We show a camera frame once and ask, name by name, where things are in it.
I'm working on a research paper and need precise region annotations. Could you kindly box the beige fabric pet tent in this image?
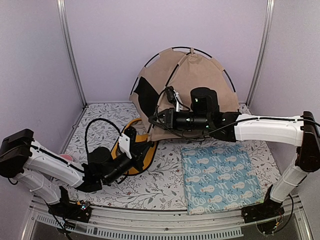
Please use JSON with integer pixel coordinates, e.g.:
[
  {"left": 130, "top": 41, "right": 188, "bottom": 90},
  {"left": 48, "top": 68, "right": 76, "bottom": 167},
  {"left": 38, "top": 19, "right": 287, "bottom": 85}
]
[{"left": 129, "top": 48, "right": 240, "bottom": 138}]

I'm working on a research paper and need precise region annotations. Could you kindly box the left aluminium frame post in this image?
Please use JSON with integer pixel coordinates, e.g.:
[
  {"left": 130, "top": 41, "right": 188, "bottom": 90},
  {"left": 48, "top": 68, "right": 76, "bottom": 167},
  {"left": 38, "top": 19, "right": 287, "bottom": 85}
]
[{"left": 56, "top": 0, "right": 88, "bottom": 108}]

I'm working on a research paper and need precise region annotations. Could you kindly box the right aluminium frame post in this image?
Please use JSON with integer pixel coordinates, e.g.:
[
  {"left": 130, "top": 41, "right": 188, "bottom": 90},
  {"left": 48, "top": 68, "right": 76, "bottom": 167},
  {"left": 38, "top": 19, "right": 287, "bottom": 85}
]
[{"left": 245, "top": 0, "right": 275, "bottom": 108}]

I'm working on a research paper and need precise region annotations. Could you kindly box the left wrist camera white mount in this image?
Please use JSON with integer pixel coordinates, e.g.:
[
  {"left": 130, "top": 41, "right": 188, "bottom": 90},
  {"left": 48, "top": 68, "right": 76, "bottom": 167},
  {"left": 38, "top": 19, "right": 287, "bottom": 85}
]
[{"left": 118, "top": 133, "right": 132, "bottom": 159}]

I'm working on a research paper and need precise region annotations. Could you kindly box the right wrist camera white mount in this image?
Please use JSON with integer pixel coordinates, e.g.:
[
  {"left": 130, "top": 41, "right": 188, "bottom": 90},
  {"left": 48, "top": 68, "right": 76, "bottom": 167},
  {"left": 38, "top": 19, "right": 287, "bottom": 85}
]
[{"left": 165, "top": 86, "right": 183, "bottom": 112}]

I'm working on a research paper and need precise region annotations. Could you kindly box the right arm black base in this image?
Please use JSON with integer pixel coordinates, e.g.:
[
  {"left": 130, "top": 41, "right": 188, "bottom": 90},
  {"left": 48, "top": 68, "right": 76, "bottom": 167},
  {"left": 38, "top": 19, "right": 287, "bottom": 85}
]
[{"left": 241, "top": 185, "right": 285, "bottom": 235}]

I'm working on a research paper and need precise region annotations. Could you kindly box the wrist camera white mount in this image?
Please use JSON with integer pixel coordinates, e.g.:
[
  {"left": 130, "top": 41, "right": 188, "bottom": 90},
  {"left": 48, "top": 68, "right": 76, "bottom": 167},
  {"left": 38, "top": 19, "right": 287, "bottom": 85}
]
[
  {"left": 165, "top": 86, "right": 183, "bottom": 112},
  {"left": 118, "top": 133, "right": 132, "bottom": 159}
]

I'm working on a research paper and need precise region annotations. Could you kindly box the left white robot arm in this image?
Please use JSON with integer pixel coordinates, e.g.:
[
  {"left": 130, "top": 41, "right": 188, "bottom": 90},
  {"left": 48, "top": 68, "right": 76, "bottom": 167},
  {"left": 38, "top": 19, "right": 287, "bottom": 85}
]
[{"left": 0, "top": 127, "right": 153, "bottom": 205}]

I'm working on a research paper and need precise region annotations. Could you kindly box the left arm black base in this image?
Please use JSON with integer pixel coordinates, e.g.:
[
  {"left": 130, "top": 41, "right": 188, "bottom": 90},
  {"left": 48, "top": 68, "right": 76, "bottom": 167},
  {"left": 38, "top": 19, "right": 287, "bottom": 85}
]
[{"left": 48, "top": 186, "right": 92, "bottom": 223}]

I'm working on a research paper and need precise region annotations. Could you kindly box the yellow pet bowl stand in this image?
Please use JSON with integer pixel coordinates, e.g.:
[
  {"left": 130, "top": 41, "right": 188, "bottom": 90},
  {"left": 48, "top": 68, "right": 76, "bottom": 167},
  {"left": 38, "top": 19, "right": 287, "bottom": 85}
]
[{"left": 111, "top": 118, "right": 158, "bottom": 177}]

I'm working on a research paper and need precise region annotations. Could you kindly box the pink round bowl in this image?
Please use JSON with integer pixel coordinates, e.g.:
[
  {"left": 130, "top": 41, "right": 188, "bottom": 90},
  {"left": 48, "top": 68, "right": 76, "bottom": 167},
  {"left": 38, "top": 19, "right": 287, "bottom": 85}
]
[{"left": 59, "top": 154, "right": 75, "bottom": 164}]

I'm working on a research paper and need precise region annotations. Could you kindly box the blue snowman pattern mat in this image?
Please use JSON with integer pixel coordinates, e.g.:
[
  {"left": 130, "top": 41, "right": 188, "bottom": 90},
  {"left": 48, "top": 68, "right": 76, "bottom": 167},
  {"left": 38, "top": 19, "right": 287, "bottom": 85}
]
[{"left": 181, "top": 143, "right": 264, "bottom": 215}]

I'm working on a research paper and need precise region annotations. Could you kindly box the aluminium frame post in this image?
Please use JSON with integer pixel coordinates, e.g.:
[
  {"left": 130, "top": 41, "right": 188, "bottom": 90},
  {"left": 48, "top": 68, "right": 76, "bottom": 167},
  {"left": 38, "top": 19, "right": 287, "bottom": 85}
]
[
  {"left": 56, "top": 0, "right": 88, "bottom": 108},
  {"left": 245, "top": 0, "right": 275, "bottom": 108}
]

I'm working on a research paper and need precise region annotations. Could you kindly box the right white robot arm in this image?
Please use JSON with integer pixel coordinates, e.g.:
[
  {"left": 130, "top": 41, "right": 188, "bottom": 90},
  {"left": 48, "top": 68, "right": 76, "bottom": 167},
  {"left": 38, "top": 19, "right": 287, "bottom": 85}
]
[{"left": 148, "top": 86, "right": 320, "bottom": 205}]

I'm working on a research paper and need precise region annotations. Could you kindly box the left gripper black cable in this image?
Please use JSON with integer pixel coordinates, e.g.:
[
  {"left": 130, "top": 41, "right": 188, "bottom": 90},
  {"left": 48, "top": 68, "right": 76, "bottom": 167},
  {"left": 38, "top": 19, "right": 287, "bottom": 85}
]
[{"left": 84, "top": 118, "right": 123, "bottom": 161}]

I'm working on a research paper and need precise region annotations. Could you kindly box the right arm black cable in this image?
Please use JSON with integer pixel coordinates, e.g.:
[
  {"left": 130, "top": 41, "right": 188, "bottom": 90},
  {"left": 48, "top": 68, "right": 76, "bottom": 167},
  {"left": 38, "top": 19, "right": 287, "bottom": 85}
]
[{"left": 154, "top": 87, "right": 308, "bottom": 141}]

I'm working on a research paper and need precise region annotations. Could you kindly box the aluminium front rail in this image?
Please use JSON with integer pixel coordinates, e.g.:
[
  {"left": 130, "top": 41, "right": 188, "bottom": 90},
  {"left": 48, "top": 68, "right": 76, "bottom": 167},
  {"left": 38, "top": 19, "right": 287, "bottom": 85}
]
[{"left": 27, "top": 194, "right": 313, "bottom": 240}]

